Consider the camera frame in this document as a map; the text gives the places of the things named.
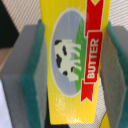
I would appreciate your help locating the gripper grey left finger with green pad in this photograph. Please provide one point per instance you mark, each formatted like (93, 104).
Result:
(24, 78)

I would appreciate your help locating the gripper grey right finger with green pad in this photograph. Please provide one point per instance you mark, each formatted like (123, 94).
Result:
(114, 75)

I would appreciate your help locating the yellow butter block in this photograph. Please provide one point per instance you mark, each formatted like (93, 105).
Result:
(74, 33)

